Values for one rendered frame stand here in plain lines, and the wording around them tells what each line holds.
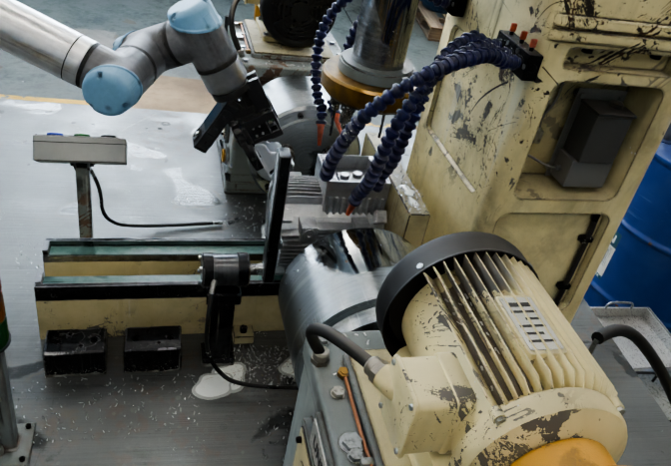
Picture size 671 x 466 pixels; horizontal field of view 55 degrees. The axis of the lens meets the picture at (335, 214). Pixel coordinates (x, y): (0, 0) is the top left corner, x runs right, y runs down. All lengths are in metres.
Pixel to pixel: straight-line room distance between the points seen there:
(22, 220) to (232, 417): 0.72
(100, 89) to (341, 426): 0.59
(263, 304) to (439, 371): 0.72
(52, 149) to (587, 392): 1.07
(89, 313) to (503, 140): 0.79
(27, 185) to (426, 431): 1.34
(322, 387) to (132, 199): 1.02
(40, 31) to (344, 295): 0.58
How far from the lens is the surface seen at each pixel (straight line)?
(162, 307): 1.27
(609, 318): 2.42
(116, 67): 1.02
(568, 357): 0.61
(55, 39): 1.06
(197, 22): 1.08
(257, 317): 1.30
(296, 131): 1.39
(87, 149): 1.36
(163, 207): 1.66
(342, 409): 0.75
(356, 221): 1.19
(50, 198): 1.70
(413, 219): 1.13
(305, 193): 1.19
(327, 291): 0.93
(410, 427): 0.59
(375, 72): 1.08
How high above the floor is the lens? 1.73
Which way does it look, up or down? 33 degrees down
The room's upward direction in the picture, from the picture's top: 11 degrees clockwise
